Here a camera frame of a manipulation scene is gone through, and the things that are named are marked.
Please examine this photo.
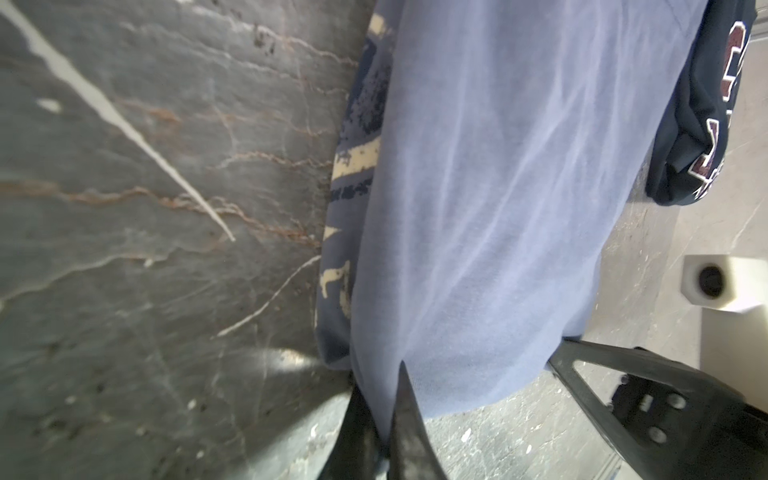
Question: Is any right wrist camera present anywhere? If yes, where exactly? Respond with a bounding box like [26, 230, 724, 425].
[680, 255, 767, 313]

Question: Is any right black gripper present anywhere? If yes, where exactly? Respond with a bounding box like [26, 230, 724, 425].
[548, 339, 767, 479]

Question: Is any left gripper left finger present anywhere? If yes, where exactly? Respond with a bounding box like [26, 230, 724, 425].
[317, 386, 384, 480]

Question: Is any navy tank top red trim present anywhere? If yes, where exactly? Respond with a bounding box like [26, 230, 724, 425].
[645, 0, 757, 206]

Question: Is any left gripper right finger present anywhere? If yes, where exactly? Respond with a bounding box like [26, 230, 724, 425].
[388, 362, 448, 480]

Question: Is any grey blue tank top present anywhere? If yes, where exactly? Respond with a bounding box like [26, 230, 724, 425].
[315, 1, 706, 439]

